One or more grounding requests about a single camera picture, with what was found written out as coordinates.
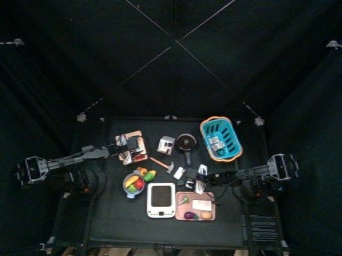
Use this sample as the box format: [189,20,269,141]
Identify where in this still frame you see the wooden sushi tray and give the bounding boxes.
[115,130,150,166]

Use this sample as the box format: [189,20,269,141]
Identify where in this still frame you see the white card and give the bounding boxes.
[192,199,214,212]

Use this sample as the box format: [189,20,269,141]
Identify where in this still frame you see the small white toy box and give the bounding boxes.
[157,135,177,156]

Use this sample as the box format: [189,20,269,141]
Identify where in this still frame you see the green yellow toy corn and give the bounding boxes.
[143,169,158,183]

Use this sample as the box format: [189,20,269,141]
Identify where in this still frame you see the yellow toy banana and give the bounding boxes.
[125,175,141,188]

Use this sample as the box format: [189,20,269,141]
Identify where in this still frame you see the black toy frying pan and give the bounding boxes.
[176,133,200,167]

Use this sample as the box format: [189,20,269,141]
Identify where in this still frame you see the pink rectangular tray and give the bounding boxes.
[174,190,218,222]

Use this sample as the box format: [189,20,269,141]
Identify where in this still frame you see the white packet in basket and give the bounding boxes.
[209,134,226,152]

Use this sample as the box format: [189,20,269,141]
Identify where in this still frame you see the light blue toy bowl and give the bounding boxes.
[122,169,149,200]

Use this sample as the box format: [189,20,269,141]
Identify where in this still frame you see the blue basket orange rim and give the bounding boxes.
[200,115,245,163]

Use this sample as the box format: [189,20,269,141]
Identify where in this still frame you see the toy hammer wooden handle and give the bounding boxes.
[149,156,177,175]

